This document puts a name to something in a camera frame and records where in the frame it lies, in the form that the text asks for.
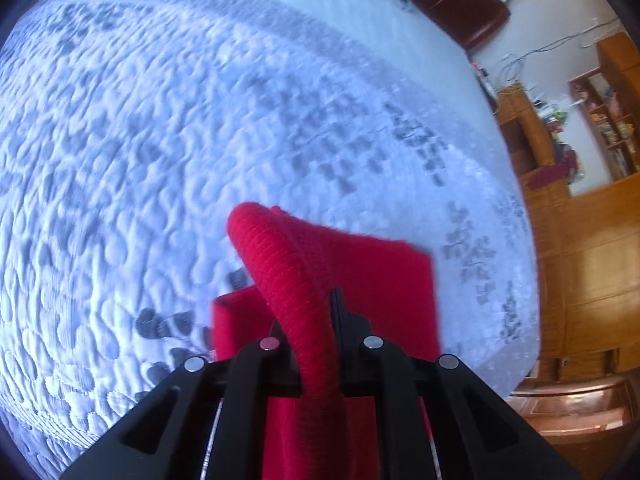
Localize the light blue bed sheet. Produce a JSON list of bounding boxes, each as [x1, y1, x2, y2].
[[270, 0, 503, 131]]

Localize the dark brown wooden headboard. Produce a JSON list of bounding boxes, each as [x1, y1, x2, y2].
[[404, 0, 512, 52]]

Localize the grey quilted bedspread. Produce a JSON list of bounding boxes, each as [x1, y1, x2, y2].
[[0, 0, 544, 480]]

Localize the red knitted sweater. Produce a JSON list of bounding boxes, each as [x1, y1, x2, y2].
[[210, 202, 442, 480]]

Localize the dark red cloth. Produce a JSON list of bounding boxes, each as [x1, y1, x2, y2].
[[529, 147, 581, 191]]

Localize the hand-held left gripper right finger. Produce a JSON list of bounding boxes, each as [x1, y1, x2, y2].
[[329, 287, 582, 480]]

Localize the glossy brown bed rail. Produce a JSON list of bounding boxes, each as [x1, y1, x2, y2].
[[504, 374, 637, 436]]

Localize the wall cables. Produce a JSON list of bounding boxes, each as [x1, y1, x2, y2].
[[477, 0, 623, 93]]

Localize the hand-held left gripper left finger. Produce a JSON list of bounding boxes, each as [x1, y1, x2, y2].
[[60, 319, 303, 480]]

